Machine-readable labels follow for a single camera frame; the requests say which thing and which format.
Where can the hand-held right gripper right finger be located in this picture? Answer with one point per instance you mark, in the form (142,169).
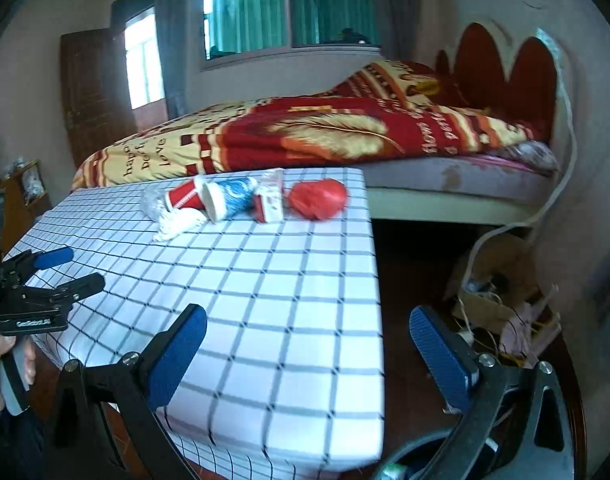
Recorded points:
(442,360)

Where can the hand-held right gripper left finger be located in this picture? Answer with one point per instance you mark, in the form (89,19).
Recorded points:
(177,355)

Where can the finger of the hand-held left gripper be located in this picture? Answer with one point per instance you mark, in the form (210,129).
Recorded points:
(50,257)
(75,290)

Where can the black plastic bucket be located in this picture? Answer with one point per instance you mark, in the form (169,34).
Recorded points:
(407,450)

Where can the clear plastic bag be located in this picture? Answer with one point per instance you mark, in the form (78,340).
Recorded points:
(152,202)

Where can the white tissue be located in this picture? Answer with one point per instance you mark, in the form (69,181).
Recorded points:
(177,225)

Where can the red paper cup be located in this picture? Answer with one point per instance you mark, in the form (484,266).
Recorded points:
(185,195)

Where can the blue patterned paper cup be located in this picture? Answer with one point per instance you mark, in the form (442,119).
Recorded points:
(232,195)

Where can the small white red box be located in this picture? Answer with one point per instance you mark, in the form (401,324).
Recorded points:
(270,205)

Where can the red plastic bag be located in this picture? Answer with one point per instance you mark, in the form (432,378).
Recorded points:
(317,200)

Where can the wooden side cabinet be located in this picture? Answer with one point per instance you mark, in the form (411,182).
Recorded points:
(22,200)

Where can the white paper sheet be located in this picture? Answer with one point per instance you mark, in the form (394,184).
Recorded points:
(527,320)

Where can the table with checkered tablecloth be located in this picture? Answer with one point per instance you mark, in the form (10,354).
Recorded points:
(285,310)

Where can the cardboard box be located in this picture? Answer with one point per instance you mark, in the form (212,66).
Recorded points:
(505,260)

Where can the brown wooden door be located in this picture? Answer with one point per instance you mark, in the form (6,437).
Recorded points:
(95,100)

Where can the grey floral mattress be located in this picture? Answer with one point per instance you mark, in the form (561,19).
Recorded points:
(435,175)

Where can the bright doorway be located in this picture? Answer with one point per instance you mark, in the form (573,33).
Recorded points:
(142,60)

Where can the grey floral pillow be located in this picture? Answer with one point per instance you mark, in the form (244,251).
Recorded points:
(532,155)

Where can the bed with red blanket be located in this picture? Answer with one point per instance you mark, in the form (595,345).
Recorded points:
(285,135)

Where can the grey window curtain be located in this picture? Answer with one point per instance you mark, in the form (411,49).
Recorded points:
(400,5)
(177,45)

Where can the large sliding window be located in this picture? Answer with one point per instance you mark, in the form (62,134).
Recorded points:
(285,10)

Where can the white bed frame red headboard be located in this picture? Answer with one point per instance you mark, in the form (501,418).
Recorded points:
(485,65)

